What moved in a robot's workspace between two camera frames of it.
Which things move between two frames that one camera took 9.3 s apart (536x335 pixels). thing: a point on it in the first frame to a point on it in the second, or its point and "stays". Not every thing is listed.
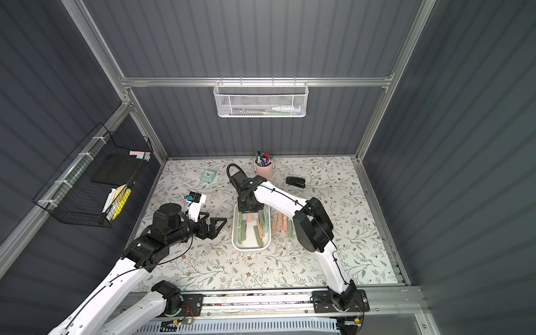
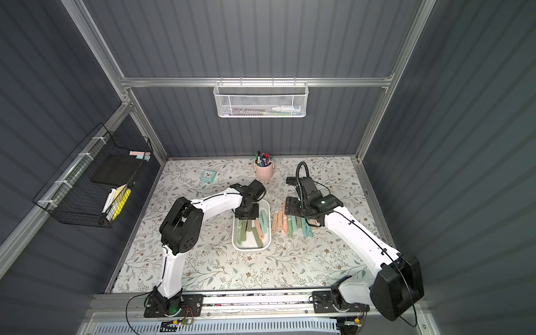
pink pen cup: x=266 y=172 stays
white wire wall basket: x=261 y=99 stays
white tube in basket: x=287 y=108 stays
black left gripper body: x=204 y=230 to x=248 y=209
